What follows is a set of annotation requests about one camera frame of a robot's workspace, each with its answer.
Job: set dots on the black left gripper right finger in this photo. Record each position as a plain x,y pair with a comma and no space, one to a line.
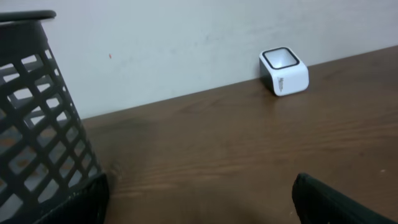
316,203

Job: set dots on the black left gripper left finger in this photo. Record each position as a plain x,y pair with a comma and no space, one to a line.
87,205

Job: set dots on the white barcode scanner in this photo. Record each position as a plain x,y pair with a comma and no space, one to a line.
282,72

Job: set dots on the grey plastic mesh basket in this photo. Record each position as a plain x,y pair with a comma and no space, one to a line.
45,152

